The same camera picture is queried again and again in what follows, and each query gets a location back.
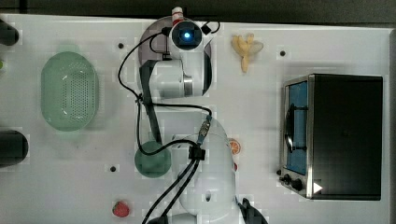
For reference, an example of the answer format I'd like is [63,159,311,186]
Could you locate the green cup with handle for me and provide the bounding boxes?
[134,149,172,178]

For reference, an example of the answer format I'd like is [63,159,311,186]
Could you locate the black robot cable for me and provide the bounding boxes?
[117,21,221,224]

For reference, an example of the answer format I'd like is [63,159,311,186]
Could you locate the red strawberry with leaves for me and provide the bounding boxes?
[112,201,130,217]

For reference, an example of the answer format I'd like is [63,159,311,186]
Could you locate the black toaster oven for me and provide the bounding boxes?
[276,74,383,201]

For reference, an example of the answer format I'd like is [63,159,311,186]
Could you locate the black cylinder cup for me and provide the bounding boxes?
[0,20,20,46]

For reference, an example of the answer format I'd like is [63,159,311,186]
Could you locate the orange slice toy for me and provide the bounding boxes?
[229,138,241,155]

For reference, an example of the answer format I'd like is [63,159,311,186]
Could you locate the small red strawberry toy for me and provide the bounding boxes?
[233,162,238,172]

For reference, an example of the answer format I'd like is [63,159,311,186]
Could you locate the black utensil holder cup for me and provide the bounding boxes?
[0,130,29,168]

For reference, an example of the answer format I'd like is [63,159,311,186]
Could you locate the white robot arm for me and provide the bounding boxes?
[140,19,268,224]

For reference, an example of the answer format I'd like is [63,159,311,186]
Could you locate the peeled banana toy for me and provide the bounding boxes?
[232,34,263,73]

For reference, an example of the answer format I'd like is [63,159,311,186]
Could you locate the green oval colander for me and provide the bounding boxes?
[41,51,99,132]

